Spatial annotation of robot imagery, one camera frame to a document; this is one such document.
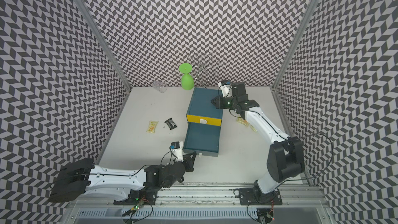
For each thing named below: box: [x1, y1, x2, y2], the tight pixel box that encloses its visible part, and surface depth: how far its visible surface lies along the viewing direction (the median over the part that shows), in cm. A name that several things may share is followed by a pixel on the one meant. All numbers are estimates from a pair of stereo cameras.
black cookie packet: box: [164, 117, 178, 131], surface depth 101 cm
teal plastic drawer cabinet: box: [185, 87, 223, 140], surface depth 84 cm
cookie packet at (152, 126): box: [146, 120, 159, 134], surface depth 98 cm
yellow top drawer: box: [186, 114, 223, 126], surface depth 80 cm
